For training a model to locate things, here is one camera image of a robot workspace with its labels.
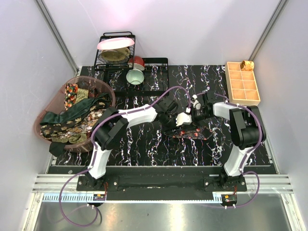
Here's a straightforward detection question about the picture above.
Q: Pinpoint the wooden compartment box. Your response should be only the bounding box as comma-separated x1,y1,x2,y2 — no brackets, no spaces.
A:
225,62,260,106

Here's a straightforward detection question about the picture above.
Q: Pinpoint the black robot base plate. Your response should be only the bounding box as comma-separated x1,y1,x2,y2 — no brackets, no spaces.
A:
77,166,247,202

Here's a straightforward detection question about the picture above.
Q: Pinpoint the red bowl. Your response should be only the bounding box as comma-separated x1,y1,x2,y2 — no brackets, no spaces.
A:
128,56,145,71

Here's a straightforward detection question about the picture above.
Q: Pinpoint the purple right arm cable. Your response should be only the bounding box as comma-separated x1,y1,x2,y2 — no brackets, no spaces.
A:
196,92,267,209

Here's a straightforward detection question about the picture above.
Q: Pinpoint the dark green tie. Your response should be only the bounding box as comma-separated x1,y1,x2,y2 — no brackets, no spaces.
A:
36,92,112,157

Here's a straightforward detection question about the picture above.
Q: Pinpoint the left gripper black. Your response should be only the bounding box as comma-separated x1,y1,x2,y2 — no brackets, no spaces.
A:
160,113,181,136

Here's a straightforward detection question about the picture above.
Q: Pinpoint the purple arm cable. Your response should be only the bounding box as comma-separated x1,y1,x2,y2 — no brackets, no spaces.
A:
59,86,192,227
196,92,267,209

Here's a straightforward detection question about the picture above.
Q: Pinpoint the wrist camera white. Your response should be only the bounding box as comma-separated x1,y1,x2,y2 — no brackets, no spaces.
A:
191,94,202,110
176,112,192,127

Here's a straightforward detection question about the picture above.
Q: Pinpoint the dark floral red-dotted tie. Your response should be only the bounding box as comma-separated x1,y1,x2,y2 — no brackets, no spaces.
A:
173,128,213,140

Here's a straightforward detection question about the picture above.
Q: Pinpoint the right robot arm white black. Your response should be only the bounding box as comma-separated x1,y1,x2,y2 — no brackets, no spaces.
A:
192,92,266,191

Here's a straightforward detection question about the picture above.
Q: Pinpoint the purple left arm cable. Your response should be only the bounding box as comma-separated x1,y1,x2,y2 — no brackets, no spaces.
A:
59,86,192,227

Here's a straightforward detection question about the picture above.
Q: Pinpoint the black wire dish rack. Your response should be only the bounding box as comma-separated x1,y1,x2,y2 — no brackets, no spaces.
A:
93,31,169,97

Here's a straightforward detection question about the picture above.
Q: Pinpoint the rolled beige tie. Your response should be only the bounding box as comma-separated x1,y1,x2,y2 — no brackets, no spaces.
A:
240,60,255,71

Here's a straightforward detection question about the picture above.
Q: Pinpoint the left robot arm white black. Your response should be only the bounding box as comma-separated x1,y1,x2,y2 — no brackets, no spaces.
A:
87,97,178,191

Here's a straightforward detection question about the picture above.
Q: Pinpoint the olive yellow plate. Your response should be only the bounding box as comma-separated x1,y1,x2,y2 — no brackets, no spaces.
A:
99,47,130,63

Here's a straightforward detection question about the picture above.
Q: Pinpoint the aluminium frame rail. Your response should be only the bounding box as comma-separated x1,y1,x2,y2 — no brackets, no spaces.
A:
32,174,293,193

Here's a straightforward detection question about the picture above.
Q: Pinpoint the pink plate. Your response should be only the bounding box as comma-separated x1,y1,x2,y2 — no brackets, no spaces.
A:
97,37,135,50

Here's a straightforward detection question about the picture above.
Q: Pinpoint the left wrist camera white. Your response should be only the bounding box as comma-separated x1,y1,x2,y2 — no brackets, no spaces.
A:
176,112,192,127

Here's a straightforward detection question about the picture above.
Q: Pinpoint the colourful cartoon pattern tie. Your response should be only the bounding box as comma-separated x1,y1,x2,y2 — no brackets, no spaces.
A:
64,83,78,110

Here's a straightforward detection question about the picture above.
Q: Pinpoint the brown translucent plastic basin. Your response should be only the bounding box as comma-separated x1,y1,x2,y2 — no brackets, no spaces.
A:
34,76,116,145

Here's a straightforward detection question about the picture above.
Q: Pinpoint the pale green ceramic bowl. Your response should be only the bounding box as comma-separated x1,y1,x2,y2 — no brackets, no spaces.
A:
126,69,144,85

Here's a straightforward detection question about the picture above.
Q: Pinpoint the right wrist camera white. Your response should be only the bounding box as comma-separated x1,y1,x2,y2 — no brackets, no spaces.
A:
191,94,202,110

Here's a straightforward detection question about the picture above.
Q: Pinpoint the olive gold patterned tie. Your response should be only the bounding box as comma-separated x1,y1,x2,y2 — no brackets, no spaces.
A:
75,89,89,103

